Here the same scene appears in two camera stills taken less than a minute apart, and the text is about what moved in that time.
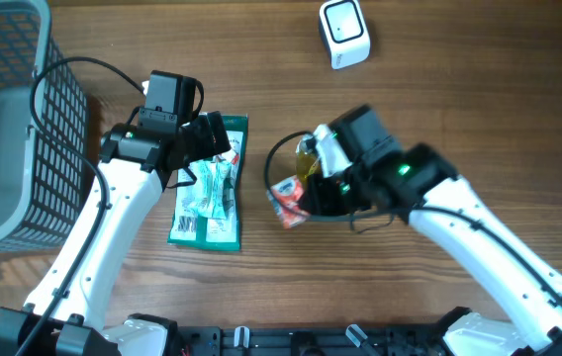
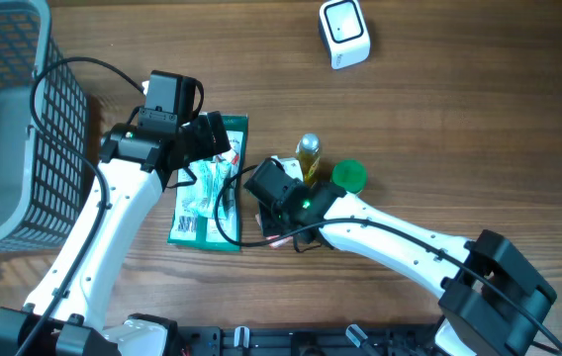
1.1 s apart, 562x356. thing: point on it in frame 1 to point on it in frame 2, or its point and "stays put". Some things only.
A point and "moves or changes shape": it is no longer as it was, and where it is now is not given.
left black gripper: [207, 146] stays put
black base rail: [416, 340] stays put
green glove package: [207, 209] stays put
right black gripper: [325, 204] to [269, 224]
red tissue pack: [285, 196] moves or changes shape
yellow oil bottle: [307, 157] stays put
